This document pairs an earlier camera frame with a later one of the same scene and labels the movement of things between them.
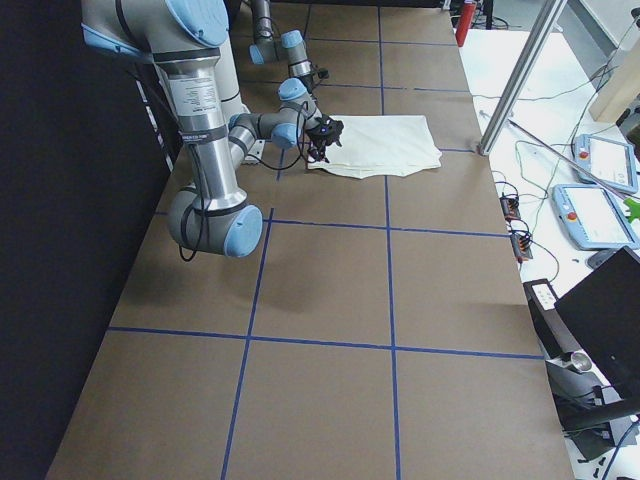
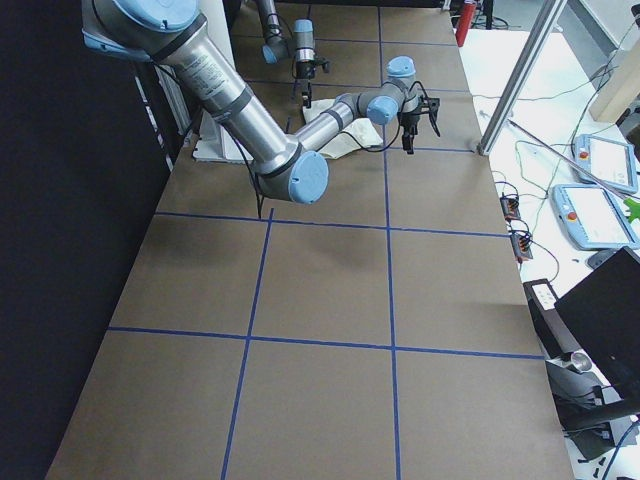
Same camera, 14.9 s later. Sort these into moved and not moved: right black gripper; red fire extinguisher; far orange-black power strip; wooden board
Moved: right black gripper
Not moved: wooden board; red fire extinguisher; far orange-black power strip
